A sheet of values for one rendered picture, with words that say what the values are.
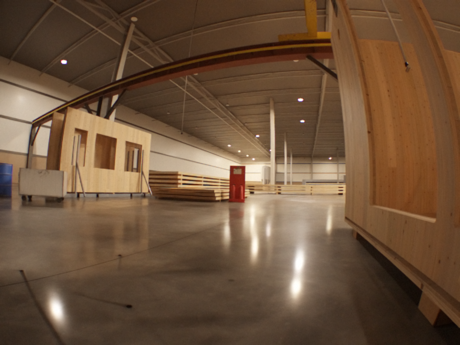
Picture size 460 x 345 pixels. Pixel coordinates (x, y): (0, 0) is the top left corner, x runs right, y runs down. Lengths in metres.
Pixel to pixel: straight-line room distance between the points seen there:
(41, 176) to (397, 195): 6.79
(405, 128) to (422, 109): 0.51
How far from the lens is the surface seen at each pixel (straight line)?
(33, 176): 5.78
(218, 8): 14.26
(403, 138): 3.51
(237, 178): 8.32
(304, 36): 8.82
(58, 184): 5.64
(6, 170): 6.88
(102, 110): 12.56
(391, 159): 3.36
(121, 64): 14.17
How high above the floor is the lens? 0.54
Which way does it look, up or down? 4 degrees up
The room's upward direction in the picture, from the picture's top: 1 degrees clockwise
